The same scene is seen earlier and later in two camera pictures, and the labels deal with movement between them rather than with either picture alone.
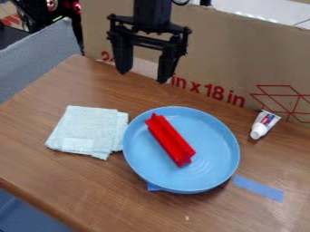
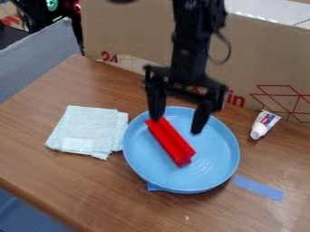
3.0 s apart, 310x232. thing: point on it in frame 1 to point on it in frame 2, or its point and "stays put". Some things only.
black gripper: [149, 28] to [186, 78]
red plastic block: [170, 140] stays put
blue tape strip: [258, 188] stays put
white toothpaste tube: [265, 121] stays put
